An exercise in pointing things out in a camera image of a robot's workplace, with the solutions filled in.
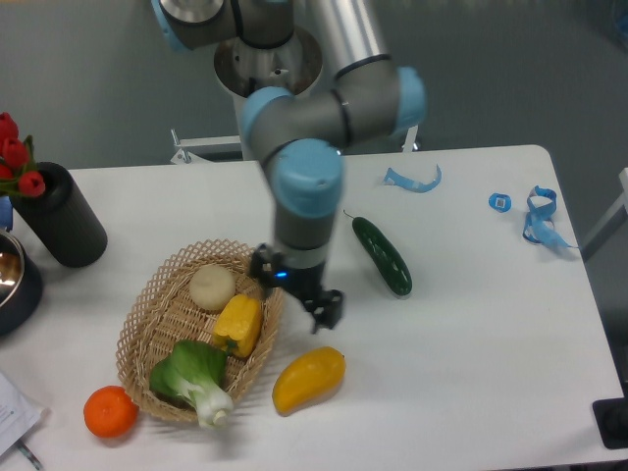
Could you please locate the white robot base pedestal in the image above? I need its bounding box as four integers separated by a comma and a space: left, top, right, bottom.
213, 24, 325, 161

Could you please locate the dark metal bowl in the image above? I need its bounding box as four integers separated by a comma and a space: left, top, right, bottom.
1, 230, 43, 337

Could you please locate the white paper sheet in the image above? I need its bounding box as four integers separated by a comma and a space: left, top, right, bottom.
1, 373, 50, 457

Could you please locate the green bok choy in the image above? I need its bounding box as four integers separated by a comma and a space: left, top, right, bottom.
149, 340, 234, 428

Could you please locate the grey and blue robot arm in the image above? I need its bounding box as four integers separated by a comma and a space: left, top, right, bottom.
152, 1, 427, 329

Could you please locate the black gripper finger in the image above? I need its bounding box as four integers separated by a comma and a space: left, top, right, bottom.
302, 289, 344, 335
248, 244, 284, 299

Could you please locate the green cucumber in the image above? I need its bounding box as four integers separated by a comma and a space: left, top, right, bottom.
344, 211, 413, 297

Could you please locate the black device at table edge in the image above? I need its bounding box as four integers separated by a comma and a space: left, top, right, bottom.
593, 397, 627, 449

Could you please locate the black cylindrical vase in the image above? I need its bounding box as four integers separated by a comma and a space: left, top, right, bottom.
10, 162, 108, 268

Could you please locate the curved blue tape strip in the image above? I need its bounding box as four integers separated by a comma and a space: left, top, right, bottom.
382, 166, 443, 193

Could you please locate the pen with patterned barrel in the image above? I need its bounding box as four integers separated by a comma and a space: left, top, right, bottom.
15, 440, 44, 471

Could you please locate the beige round bun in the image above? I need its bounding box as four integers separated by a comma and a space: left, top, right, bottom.
189, 265, 236, 310

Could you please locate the tangled blue ribbon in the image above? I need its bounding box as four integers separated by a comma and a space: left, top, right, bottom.
522, 185, 577, 249

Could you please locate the woven wicker basket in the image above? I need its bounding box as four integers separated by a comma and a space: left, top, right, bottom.
116, 239, 284, 423

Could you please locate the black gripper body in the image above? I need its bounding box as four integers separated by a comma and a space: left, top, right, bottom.
267, 247, 326, 310

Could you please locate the orange mandarin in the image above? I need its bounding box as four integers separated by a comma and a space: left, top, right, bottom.
83, 386, 139, 439

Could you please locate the yellow bell pepper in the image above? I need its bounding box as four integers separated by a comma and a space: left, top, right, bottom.
212, 294, 263, 358

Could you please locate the yellow mango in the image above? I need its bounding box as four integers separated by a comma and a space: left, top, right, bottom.
272, 346, 346, 415

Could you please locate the red tulip bouquet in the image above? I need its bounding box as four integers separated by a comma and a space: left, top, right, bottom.
1, 112, 46, 198

